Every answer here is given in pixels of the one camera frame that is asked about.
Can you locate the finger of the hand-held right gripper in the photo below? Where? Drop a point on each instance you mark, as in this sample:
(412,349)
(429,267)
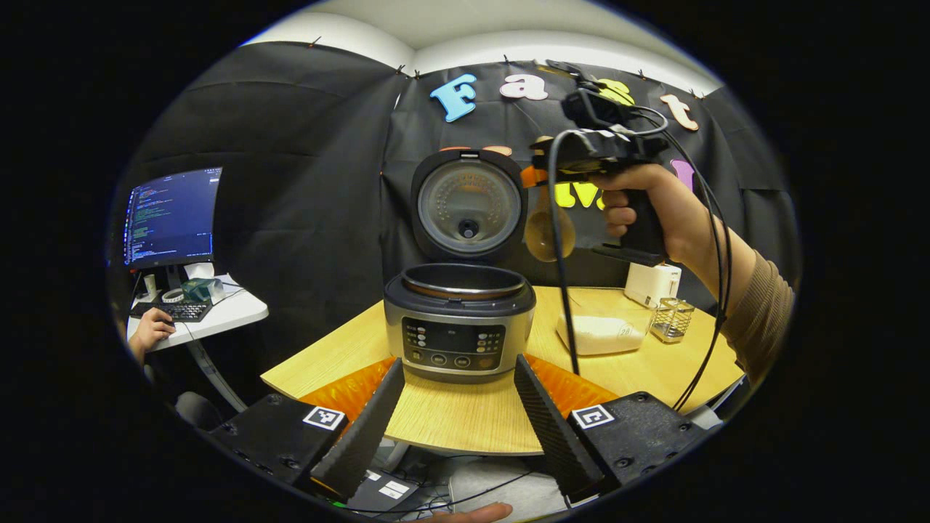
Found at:
(534,178)

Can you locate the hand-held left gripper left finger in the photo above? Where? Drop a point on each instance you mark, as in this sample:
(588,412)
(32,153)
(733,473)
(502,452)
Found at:
(367,436)

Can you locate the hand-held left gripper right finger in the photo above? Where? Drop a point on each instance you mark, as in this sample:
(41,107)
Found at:
(552,436)

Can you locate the wooden spoon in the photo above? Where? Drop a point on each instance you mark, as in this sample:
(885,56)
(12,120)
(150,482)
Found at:
(541,232)

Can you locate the clear white rice container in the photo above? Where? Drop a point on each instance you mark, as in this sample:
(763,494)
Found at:
(596,334)

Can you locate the silver black rice cooker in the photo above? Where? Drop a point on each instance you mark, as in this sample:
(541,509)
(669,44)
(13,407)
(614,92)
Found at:
(458,341)

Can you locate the black box with white labels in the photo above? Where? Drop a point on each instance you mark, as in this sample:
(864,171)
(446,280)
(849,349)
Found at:
(378,494)

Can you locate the white toaster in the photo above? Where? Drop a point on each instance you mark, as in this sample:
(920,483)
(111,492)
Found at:
(650,287)

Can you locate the white side table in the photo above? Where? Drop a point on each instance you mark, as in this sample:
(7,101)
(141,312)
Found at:
(232,312)

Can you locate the dark green box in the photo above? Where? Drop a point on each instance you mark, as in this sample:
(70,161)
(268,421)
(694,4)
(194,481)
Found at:
(202,290)

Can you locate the black keyboard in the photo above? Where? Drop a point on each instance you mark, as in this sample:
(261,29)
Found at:
(174,311)

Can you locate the white crumpled paper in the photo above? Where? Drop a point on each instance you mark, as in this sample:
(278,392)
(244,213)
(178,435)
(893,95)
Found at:
(197,271)

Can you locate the white tape roll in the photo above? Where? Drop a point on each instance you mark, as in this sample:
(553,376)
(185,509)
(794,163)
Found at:
(173,296)

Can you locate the computer monitor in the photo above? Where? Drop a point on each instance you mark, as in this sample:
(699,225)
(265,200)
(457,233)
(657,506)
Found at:
(174,218)

